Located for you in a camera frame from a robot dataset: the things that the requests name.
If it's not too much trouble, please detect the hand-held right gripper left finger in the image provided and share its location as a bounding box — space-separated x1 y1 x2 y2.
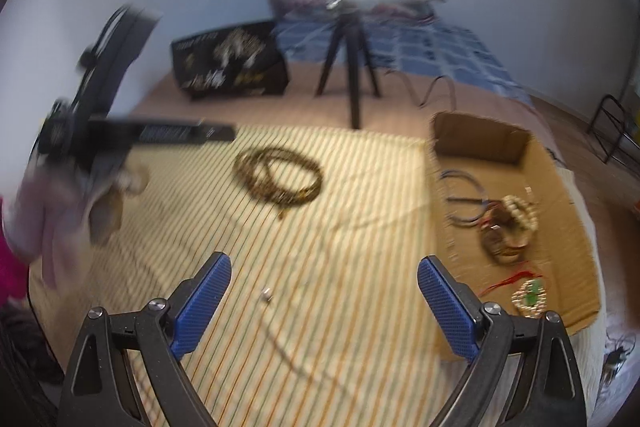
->
57 252 233 427

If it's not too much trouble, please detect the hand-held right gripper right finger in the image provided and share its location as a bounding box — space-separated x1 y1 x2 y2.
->
417 255 587 427

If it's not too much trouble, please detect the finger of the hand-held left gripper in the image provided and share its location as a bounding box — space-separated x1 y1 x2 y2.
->
74 4 162 118
89 118 237 148

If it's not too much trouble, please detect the cream bead necklace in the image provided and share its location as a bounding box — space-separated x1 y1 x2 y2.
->
510 279 549 321

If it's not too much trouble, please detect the brown bracelet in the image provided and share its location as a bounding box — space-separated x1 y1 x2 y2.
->
481 212 532 266

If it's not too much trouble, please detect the red cord green pendant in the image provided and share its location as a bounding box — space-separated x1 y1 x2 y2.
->
479 271 547 308

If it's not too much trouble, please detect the pale bead bracelet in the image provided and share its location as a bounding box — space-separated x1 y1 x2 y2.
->
499 193 540 234

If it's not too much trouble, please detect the blue cord loop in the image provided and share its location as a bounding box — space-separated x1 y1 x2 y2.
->
442 167 494 229

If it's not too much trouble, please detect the cardboard box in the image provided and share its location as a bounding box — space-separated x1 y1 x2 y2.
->
429 111 602 364

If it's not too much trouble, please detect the brown bead necklace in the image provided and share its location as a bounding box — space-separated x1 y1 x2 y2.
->
233 146 325 222

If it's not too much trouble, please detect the person's left forearm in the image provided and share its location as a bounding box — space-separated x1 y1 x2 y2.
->
0 156 94 291

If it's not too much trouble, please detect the person's left hand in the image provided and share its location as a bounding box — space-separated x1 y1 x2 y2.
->
87 164 151 249

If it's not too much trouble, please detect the black printed bag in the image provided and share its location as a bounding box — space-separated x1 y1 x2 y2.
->
170 20 291 100

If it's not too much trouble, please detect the yellow striped cloth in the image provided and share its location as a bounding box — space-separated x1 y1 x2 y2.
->
27 124 618 427

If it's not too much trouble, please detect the magenta garment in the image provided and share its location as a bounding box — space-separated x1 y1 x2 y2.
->
0 196 30 304

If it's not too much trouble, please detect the tan bed sheet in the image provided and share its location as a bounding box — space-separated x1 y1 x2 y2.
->
120 61 537 144

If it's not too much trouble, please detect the dark striped cloth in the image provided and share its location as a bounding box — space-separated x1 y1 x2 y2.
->
0 301 67 385

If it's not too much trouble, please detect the black tripod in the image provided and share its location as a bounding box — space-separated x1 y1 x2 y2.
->
313 0 382 130

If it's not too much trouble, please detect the black clothes rack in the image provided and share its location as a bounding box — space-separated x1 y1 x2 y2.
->
587 94 640 166

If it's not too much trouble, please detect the blue patterned blanket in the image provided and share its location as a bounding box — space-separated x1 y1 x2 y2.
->
270 0 532 102

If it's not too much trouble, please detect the black power cable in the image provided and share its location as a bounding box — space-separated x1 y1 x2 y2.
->
384 69 459 110

